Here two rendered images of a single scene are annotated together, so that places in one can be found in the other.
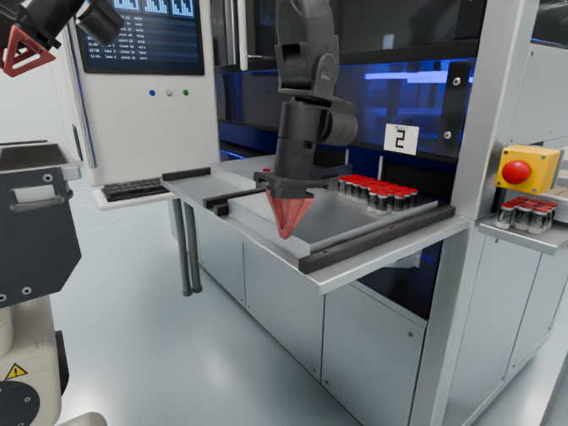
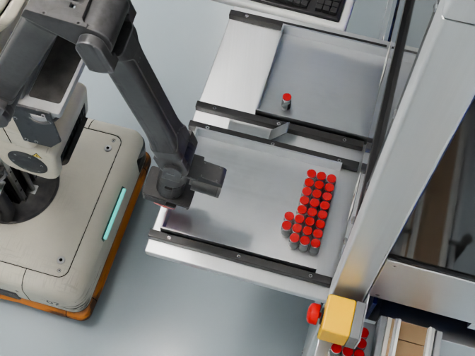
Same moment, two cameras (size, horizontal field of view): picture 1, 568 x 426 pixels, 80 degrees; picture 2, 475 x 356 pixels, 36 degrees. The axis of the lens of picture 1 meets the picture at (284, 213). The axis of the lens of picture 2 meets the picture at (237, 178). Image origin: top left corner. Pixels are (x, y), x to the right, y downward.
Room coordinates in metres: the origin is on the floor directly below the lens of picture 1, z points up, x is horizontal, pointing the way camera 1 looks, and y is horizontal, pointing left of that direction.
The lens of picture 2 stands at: (0.19, -0.61, 2.34)
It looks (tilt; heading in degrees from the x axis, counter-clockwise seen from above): 63 degrees down; 51
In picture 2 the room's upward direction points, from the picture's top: 1 degrees clockwise
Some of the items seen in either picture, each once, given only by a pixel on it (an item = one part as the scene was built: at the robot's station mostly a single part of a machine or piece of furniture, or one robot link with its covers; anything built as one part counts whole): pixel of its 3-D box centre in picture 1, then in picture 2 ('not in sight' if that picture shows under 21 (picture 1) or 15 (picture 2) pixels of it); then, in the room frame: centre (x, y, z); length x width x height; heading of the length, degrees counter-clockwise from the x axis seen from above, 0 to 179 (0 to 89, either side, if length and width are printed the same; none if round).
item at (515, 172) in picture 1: (517, 172); (317, 314); (0.56, -0.40, 0.99); 0.04 x 0.04 x 0.04; 36
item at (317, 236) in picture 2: (380, 191); (322, 214); (0.74, -0.22, 0.90); 0.18 x 0.02 x 0.05; 36
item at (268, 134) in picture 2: not in sight; (257, 126); (0.77, 0.03, 0.91); 0.14 x 0.03 x 0.06; 127
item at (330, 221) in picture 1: (331, 208); (253, 198); (0.65, -0.10, 0.90); 0.34 x 0.26 x 0.04; 126
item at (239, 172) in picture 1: (281, 169); (338, 85); (1.00, 0.01, 0.90); 0.34 x 0.26 x 0.04; 126
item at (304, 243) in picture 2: (374, 193); (312, 211); (0.73, -0.21, 0.90); 0.18 x 0.02 x 0.05; 36
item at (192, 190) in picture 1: (297, 195); (291, 143); (0.82, -0.04, 0.87); 0.70 x 0.48 x 0.02; 36
